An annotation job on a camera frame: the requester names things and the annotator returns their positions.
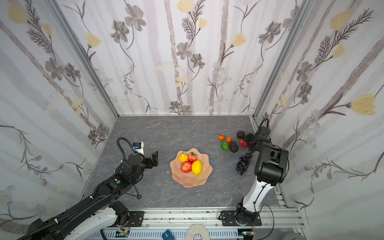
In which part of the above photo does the magenta fake dragon fruit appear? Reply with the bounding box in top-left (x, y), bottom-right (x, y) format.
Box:
top-left (239, 140), bottom-right (248, 148)

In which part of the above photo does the dark brown round fruit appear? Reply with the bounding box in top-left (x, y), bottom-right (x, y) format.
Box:
top-left (237, 131), bottom-right (246, 139)

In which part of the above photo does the dark fake avocado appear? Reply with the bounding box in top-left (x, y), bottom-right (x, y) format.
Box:
top-left (229, 141), bottom-right (239, 153)

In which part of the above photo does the green fake lime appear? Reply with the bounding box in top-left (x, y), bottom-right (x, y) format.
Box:
top-left (221, 142), bottom-right (229, 151)

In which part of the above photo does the yellow fake lemon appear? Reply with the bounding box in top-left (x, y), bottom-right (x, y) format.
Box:
top-left (192, 160), bottom-right (203, 176)
top-left (178, 152), bottom-right (189, 163)

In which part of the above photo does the red yellow fake peach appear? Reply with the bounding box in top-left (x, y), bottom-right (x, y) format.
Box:
top-left (181, 162), bottom-right (193, 174)

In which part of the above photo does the pink scalloped fruit bowl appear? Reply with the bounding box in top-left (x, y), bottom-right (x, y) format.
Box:
top-left (170, 148), bottom-right (213, 188)

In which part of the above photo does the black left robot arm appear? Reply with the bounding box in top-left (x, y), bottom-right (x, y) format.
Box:
top-left (20, 151), bottom-right (159, 240)

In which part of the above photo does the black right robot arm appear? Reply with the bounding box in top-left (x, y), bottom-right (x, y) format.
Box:
top-left (235, 126), bottom-right (289, 226)

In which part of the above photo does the dark fake grape bunch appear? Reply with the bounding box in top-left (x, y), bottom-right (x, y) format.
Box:
top-left (236, 153), bottom-right (253, 175)

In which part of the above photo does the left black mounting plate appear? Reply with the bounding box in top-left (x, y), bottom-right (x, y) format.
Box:
top-left (116, 211), bottom-right (145, 228)

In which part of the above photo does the black mounting plate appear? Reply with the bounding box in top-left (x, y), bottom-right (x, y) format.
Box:
top-left (218, 211), bottom-right (262, 227)
top-left (116, 211), bottom-right (145, 228)

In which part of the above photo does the white tape roll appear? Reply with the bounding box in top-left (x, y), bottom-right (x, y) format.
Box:
top-left (185, 224), bottom-right (211, 240)

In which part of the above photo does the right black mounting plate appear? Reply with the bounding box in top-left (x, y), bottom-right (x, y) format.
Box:
top-left (218, 211), bottom-right (262, 227)

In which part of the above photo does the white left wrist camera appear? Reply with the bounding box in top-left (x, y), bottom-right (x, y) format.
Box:
top-left (132, 142), bottom-right (144, 155)

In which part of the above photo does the black corrugated left cable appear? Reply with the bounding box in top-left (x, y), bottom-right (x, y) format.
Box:
top-left (116, 137), bottom-right (136, 164)

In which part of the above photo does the blue tool handle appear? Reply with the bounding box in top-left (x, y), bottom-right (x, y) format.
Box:
top-left (162, 230), bottom-right (175, 240)

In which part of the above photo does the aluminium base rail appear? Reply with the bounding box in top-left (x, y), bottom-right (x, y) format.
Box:
top-left (53, 206), bottom-right (310, 240)

